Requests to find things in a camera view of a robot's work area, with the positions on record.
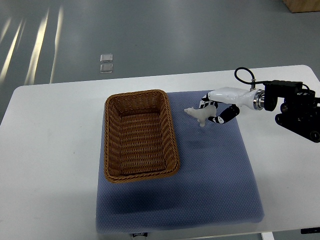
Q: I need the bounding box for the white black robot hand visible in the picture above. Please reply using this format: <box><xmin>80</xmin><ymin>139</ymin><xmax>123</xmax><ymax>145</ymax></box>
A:
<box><xmin>199</xmin><ymin>87</ymin><xmax>265</xmax><ymax>124</ymax></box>

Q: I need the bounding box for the white bear figurine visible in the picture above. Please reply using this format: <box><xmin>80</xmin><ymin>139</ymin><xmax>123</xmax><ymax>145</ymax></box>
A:
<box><xmin>184</xmin><ymin>105</ymin><xmax>217</xmax><ymax>127</ymax></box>

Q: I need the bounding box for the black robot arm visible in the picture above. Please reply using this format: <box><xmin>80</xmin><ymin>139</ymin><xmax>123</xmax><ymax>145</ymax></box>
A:
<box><xmin>234</xmin><ymin>67</ymin><xmax>320</xmax><ymax>143</ymax></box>

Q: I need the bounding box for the brown wicker basket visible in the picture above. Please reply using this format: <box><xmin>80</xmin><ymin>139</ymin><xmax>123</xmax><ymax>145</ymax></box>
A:
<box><xmin>104</xmin><ymin>89</ymin><xmax>180</xmax><ymax>184</ymax></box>

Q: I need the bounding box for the blue textured mat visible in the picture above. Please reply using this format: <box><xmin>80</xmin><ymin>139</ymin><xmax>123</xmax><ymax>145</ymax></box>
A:
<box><xmin>96</xmin><ymin>91</ymin><xmax>264</xmax><ymax>235</ymax></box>

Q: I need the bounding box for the wooden box corner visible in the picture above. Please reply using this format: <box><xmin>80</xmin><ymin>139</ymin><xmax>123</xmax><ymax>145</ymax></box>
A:
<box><xmin>283</xmin><ymin>0</ymin><xmax>320</xmax><ymax>13</ymax></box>

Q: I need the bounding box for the black table control panel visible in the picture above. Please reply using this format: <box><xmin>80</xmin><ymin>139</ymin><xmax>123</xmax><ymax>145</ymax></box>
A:
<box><xmin>300</xmin><ymin>227</ymin><xmax>320</xmax><ymax>235</ymax></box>

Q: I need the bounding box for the upper metal floor plate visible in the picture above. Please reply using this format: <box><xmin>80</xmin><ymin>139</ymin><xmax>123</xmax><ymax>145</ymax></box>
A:
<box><xmin>100</xmin><ymin>53</ymin><xmax>113</xmax><ymax>63</ymax></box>

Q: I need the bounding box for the metal floor plate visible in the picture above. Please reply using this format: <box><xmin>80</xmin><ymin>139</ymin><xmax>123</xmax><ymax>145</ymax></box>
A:
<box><xmin>100</xmin><ymin>62</ymin><xmax>114</xmax><ymax>73</ymax></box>
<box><xmin>100</xmin><ymin>53</ymin><xmax>113</xmax><ymax>63</ymax></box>

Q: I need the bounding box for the lower metal floor plate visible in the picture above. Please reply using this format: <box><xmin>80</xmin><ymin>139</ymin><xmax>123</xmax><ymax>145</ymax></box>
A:
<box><xmin>100</xmin><ymin>62</ymin><xmax>114</xmax><ymax>73</ymax></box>

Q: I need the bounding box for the black mat label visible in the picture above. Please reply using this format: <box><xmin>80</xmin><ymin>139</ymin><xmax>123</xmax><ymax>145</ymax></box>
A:
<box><xmin>132</xmin><ymin>232</ymin><xmax>148</xmax><ymax>238</ymax></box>

